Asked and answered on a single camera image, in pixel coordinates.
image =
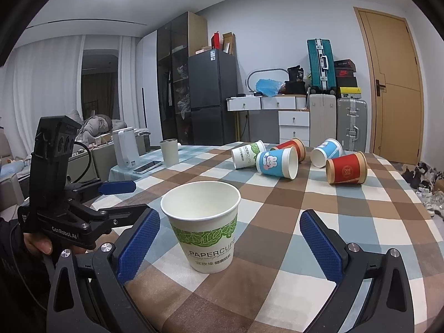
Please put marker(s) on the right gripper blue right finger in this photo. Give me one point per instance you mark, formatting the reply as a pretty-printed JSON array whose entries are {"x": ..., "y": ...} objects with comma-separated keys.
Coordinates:
[{"x": 388, "y": 304}]

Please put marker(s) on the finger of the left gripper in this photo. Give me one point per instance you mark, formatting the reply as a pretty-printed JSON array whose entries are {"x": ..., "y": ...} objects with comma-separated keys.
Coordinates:
[
  {"x": 109, "y": 218},
  {"x": 116, "y": 187}
]

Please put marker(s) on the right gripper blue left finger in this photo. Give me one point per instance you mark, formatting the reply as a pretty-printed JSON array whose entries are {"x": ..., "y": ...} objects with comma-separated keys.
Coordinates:
[{"x": 88, "y": 291}]

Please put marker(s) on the green leaf white paper cup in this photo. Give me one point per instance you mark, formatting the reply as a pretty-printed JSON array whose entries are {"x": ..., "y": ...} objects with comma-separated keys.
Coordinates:
[{"x": 203, "y": 216}]

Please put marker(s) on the red paper cup front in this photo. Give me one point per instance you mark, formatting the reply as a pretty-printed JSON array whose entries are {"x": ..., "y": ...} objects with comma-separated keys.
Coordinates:
[{"x": 350, "y": 169}]

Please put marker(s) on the red paper cup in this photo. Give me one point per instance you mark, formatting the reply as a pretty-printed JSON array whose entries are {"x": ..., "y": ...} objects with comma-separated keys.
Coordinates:
[
  {"x": 297, "y": 144},
  {"x": 350, "y": 169}
]

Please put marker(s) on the blue rabbit paper cup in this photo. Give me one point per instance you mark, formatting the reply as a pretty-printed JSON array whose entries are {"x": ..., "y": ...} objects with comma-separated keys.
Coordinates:
[{"x": 278, "y": 163}]

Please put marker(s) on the blue paper cup rear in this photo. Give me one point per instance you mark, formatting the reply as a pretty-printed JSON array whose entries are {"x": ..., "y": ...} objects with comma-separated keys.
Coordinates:
[{"x": 329, "y": 149}]

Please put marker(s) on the red paper cup rear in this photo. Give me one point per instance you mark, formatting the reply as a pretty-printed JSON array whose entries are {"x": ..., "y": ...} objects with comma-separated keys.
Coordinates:
[{"x": 297, "y": 144}]

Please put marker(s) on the person's left hand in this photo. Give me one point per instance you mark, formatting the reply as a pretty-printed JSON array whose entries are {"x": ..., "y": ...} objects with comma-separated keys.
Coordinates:
[{"x": 38, "y": 244}]

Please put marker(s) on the white appliance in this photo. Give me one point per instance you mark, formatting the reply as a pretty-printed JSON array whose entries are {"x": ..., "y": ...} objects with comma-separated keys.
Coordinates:
[{"x": 125, "y": 148}]

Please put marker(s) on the smartphone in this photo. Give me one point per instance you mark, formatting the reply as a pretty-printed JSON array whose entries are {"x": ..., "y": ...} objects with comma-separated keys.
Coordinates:
[{"x": 147, "y": 167}]

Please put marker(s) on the cream tumbler mug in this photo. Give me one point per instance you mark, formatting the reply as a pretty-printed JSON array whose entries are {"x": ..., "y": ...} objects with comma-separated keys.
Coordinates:
[{"x": 169, "y": 149}]

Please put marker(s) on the checkered tablecloth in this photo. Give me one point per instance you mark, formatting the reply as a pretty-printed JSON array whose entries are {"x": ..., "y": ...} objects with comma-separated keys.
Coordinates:
[{"x": 274, "y": 283}]

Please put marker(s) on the black refrigerator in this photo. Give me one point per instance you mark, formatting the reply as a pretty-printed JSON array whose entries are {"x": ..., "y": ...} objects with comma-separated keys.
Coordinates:
[{"x": 212, "y": 81}]

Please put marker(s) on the black shelving cabinet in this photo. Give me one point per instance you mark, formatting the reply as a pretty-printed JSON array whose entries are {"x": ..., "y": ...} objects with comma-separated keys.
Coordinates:
[{"x": 177, "y": 41}]

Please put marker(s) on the blue plastic bag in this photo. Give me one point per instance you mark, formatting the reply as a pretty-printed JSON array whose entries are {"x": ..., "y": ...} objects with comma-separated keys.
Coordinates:
[{"x": 268, "y": 87}]

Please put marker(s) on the white drawer desk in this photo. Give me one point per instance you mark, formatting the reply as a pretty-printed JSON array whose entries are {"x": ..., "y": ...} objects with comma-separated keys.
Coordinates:
[{"x": 271, "y": 119}]

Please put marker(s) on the silver suitcase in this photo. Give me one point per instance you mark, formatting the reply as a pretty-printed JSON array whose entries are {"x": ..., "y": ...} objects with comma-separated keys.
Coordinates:
[{"x": 351, "y": 126}]

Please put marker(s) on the beige suitcase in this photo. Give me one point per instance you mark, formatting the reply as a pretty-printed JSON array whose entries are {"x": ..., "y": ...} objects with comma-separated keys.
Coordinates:
[{"x": 322, "y": 114}]

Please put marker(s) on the wooden door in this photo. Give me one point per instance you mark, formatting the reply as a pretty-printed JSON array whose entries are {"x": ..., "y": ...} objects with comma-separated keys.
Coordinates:
[{"x": 397, "y": 98}]

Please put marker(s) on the stacked shoe boxes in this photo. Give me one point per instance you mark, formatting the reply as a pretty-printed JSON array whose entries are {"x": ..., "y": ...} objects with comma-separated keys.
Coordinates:
[{"x": 346, "y": 82}]

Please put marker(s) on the teal suitcase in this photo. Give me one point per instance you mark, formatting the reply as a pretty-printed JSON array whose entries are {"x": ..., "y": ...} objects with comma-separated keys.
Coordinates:
[{"x": 321, "y": 66}]

